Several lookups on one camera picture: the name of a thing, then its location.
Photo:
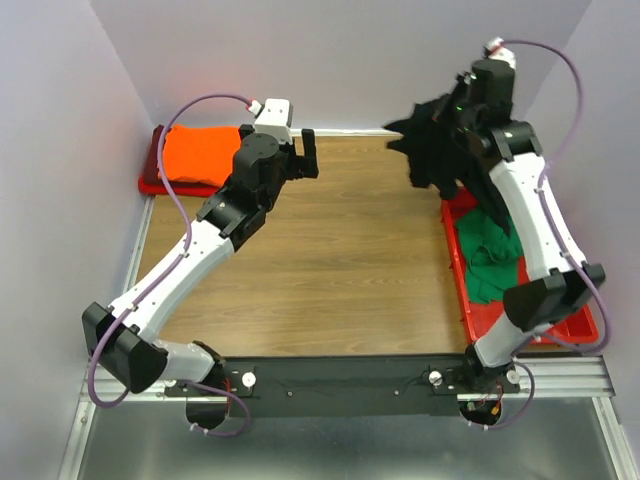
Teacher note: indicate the green t shirt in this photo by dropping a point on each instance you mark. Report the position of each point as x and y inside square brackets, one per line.
[491, 256]

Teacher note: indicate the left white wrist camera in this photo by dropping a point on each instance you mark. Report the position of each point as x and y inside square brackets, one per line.
[273, 117]

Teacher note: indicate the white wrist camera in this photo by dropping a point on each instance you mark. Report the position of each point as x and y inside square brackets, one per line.
[495, 49]
[273, 117]

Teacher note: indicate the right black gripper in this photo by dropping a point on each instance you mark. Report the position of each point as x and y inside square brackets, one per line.
[461, 82]

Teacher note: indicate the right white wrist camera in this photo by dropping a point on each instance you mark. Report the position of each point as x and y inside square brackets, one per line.
[495, 49]

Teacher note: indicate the maroon folded t shirt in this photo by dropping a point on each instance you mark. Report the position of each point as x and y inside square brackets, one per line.
[150, 172]

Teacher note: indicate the orange folded t shirt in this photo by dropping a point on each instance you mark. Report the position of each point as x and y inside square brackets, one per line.
[200, 155]

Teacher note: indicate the aluminium frame rail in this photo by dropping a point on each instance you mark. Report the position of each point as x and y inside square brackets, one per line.
[557, 377]

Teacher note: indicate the black t shirt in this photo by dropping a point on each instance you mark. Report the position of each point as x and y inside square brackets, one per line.
[444, 166]

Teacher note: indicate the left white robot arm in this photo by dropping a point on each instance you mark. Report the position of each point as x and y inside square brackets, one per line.
[123, 337]

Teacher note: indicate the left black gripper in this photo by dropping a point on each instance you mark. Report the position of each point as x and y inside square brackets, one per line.
[309, 162]

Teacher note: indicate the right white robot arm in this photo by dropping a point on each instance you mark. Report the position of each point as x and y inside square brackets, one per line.
[561, 280]

